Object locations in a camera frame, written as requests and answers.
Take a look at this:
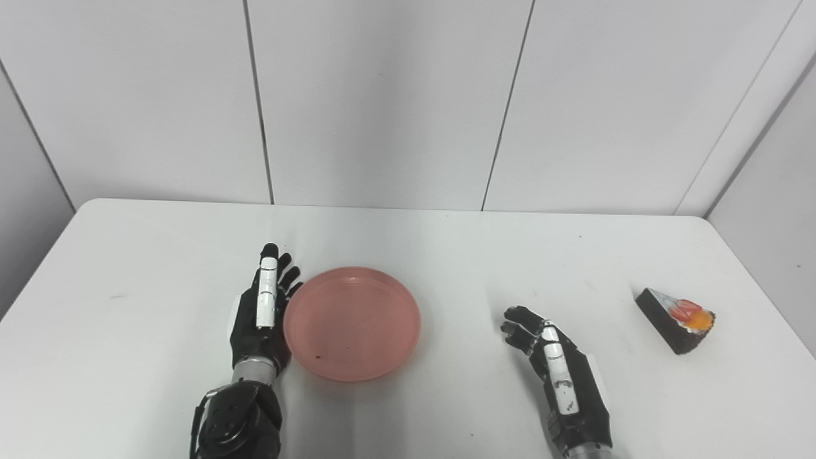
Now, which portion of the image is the pink round plate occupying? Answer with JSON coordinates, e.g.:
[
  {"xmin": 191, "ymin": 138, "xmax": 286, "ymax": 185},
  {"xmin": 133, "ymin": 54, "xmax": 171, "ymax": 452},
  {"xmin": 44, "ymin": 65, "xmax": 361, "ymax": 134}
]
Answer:
[{"xmin": 283, "ymin": 266, "xmax": 422, "ymax": 383}]

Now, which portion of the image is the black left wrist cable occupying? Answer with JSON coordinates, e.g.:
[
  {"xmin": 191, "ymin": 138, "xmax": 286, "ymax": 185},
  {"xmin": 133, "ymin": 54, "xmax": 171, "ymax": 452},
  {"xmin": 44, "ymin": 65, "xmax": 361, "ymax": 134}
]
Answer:
[{"xmin": 189, "ymin": 388, "xmax": 221, "ymax": 459}]

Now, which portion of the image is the chocolate cake slice with fruit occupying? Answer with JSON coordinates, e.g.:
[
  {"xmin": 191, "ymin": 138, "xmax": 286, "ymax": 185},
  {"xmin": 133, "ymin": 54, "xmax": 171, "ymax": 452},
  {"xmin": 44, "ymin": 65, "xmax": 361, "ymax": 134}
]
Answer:
[{"xmin": 635, "ymin": 288, "xmax": 716, "ymax": 355}]

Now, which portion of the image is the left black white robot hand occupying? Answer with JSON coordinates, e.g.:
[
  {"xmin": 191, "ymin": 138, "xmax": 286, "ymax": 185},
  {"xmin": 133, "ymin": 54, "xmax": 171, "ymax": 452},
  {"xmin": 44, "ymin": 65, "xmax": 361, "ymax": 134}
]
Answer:
[{"xmin": 228, "ymin": 243, "xmax": 304, "ymax": 372}]

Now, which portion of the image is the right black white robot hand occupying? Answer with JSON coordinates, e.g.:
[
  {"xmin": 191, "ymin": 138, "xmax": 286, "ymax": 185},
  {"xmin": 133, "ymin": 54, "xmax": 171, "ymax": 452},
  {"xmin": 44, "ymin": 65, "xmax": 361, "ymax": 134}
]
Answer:
[{"xmin": 500, "ymin": 305, "xmax": 614, "ymax": 457}]

